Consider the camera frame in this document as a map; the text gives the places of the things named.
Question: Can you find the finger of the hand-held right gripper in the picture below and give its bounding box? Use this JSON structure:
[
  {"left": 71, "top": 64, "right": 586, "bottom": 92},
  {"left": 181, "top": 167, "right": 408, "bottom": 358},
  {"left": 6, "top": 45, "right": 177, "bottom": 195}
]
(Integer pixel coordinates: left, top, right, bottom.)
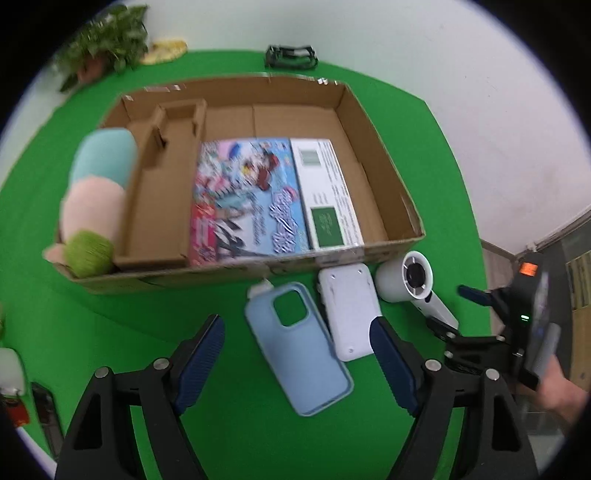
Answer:
[
  {"left": 457, "top": 285, "right": 503, "bottom": 309},
  {"left": 427, "top": 316, "right": 462, "bottom": 342}
]

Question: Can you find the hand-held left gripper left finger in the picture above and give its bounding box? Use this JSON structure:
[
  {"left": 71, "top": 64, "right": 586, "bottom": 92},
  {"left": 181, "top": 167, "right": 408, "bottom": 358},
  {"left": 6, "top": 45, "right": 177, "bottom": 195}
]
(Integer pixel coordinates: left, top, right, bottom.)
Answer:
[{"left": 55, "top": 315, "right": 227, "bottom": 480}]

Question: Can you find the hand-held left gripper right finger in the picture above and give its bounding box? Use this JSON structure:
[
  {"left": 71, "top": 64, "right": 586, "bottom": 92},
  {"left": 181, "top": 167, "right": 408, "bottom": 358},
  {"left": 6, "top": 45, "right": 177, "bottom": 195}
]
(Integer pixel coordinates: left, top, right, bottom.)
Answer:
[{"left": 369, "top": 315, "right": 539, "bottom": 480}]

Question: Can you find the white power bank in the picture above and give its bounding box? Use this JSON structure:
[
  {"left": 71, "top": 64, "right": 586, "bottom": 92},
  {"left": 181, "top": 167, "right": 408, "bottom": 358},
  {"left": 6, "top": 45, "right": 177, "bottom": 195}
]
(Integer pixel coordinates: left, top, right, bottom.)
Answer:
[{"left": 318, "top": 264, "right": 384, "bottom": 361}]

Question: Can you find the white hair dryer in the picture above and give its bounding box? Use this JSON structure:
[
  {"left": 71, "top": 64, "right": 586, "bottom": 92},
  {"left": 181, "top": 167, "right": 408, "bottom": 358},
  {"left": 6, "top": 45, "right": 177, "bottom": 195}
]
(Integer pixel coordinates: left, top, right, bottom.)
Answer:
[{"left": 375, "top": 250, "right": 459, "bottom": 330}]

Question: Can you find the light blue phone case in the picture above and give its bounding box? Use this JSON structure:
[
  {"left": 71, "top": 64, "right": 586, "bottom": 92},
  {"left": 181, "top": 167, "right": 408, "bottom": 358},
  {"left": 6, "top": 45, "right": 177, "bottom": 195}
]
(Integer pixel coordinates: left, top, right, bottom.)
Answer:
[{"left": 245, "top": 281, "right": 355, "bottom": 417}]

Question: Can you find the colourful printed toy box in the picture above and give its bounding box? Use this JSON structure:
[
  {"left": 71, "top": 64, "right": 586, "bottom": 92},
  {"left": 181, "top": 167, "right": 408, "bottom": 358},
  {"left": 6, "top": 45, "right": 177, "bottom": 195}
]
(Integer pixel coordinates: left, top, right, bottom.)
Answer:
[{"left": 188, "top": 137, "right": 365, "bottom": 267}]

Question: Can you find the pastel plush toy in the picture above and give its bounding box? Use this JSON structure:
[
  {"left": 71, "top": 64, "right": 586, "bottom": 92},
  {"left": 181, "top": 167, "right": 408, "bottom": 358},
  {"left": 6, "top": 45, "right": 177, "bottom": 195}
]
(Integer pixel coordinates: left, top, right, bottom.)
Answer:
[{"left": 42, "top": 128, "right": 139, "bottom": 279}]

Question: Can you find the large cardboard box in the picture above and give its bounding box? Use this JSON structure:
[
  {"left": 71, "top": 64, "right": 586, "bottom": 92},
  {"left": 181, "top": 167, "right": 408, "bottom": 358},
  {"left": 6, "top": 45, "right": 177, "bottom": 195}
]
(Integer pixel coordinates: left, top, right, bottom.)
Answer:
[{"left": 58, "top": 75, "right": 426, "bottom": 296}]

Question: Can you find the person's right hand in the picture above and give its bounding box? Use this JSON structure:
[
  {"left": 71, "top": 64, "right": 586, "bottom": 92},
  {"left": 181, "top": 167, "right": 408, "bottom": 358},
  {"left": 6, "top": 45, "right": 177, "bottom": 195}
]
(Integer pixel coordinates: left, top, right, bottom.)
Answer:
[{"left": 538, "top": 360, "right": 587, "bottom": 423}]

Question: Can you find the white charger plug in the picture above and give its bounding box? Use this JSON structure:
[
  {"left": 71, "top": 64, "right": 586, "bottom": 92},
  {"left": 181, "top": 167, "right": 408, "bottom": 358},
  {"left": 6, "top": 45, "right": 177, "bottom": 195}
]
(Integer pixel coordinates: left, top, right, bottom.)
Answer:
[{"left": 248, "top": 278, "right": 274, "bottom": 300}]

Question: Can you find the green round cloth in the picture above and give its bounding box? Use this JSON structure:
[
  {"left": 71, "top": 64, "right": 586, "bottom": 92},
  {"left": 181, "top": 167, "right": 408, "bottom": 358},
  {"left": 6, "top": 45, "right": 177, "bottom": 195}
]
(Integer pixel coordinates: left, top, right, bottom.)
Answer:
[{"left": 0, "top": 48, "right": 490, "bottom": 480}]

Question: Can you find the dark flat device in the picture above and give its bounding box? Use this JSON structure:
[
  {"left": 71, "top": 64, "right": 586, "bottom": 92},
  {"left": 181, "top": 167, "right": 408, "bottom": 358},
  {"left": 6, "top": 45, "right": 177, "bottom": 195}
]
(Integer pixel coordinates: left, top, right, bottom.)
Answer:
[{"left": 31, "top": 382, "right": 65, "bottom": 455}]

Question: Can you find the white rounded object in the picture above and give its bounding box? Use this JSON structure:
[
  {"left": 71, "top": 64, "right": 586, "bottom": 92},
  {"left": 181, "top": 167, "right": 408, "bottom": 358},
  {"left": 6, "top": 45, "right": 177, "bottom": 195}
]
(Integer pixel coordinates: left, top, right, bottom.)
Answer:
[{"left": 0, "top": 348, "right": 26, "bottom": 398}]

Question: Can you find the red small object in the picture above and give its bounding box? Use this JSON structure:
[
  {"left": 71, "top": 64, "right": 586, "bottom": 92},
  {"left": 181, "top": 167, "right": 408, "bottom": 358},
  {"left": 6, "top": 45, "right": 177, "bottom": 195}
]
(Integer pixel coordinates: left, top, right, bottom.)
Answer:
[{"left": 0, "top": 394, "right": 31, "bottom": 428}]

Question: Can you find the yellow flat object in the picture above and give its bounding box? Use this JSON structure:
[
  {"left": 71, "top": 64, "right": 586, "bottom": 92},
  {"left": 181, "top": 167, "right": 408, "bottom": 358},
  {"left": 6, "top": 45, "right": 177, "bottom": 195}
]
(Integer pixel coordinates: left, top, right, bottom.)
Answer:
[{"left": 140, "top": 39, "right": 188, "bottom": 65}]

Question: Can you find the potted green plant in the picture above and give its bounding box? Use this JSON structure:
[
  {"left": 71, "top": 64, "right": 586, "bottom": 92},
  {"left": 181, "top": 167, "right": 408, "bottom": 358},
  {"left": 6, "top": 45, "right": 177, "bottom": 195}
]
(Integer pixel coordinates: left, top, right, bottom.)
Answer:
[{"left": 54, "top": 4, "right": 151, "bottom": 92}]

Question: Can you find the black frame object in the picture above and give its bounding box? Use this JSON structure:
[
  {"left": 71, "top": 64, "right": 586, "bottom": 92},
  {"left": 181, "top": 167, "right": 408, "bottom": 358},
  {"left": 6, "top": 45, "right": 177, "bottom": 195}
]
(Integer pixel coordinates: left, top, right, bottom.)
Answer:
[{"left": 265, "top": 44, "right": 319, "bottom": 69}]

